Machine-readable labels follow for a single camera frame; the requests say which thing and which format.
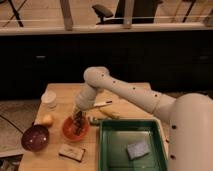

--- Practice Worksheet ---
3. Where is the dark grape bunch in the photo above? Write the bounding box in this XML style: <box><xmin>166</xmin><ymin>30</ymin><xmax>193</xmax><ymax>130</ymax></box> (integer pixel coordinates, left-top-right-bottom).
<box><xmin>73</xmin><ymin>111</ymin><xmax>84</xmax><ymax>135</ymax></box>

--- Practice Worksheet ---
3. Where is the dark cabinet row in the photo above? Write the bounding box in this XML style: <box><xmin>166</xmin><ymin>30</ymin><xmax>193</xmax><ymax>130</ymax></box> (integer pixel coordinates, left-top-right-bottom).
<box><xmin>0</xmin><ymin>30</ymin><xmax>213</xmax><ymax>99</ymax></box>

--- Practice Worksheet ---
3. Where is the yellow banana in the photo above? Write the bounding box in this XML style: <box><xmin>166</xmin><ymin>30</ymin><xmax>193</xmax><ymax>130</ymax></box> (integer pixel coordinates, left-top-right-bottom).
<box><xmin>99</xmin><ymin>109</ymin><xmax>120</xmax><ymax>119</ymax></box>

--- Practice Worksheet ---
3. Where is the red orange bowl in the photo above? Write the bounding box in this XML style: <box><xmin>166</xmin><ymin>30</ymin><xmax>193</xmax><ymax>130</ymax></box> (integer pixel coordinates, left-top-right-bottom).
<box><xmin>61</xmin><ymin>117</ymin><xmax>90</xmax><ymax>142</ymax></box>

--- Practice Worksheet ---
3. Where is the small yellow apple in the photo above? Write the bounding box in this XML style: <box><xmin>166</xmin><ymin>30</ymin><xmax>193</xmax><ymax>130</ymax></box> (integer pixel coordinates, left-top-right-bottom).
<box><xmin>42</xmin><ymin>114</ymin><xmax>54</xmax><ymax>126</ymax></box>

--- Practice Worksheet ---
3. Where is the blue grey sponge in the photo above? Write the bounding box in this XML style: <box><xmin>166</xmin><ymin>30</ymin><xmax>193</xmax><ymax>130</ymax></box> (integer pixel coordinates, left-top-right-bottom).
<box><xmin>127</xmin><ymin>141</ymin><xmax>150</xmax><ymax>160</ymax></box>

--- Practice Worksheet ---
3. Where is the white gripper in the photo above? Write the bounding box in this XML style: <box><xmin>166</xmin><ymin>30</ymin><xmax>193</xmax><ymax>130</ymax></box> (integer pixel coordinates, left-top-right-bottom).
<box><xmin>75</xmin><ymin>83</ymin><xmax>103</xmax><ymax>111</ymax></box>

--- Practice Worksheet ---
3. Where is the green toy piece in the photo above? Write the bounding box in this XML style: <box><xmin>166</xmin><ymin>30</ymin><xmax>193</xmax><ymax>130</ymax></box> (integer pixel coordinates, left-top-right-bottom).
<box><xmin>88</xmin><ymin>117</ymin><xmax>100</xmax><ymax>126</ymax></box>

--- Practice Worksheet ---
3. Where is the dark maroon bowl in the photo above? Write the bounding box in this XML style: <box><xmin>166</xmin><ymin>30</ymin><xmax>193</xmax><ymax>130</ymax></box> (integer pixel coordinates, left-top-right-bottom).
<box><xmin>21</xmin><ymin>125</ymin><xmax>49</xmax><ymax>152</ymax></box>

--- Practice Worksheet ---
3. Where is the black office chair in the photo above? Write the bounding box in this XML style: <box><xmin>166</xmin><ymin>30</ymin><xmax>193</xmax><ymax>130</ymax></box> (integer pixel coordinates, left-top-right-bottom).
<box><xmin>92</xmin><ymin>4</ymin><xmax>113</xmax><ymax>25</ymax></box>

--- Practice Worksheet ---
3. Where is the white plastic cup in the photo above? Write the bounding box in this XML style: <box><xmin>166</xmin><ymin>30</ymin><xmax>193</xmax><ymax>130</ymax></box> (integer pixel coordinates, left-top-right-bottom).
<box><xmin>41</xmin><ymin>91</ymin><xmax>56</xmax><ymax>108</ymax></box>

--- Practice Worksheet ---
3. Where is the brown rectangular block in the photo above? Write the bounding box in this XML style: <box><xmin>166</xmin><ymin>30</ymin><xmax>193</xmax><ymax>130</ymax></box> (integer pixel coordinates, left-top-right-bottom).
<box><xmin>59</xmin><ymin>144</ymin><xmax>85</xmax><ymax>162</ymax></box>

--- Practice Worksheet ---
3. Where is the green plastic tray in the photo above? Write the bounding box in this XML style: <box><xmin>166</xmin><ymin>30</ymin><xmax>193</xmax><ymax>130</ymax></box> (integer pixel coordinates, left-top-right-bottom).
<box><xmin>98</xmin><ymin>120</ymin><xmax>167</xmax><ymax>171</ymax></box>

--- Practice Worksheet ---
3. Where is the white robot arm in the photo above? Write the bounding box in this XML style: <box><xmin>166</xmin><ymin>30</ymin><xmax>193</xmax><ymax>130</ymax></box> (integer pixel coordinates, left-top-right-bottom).
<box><xmin>75</xmin><ymin>67</ymin><xmax>213</xmax><ymax>171</ymax></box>

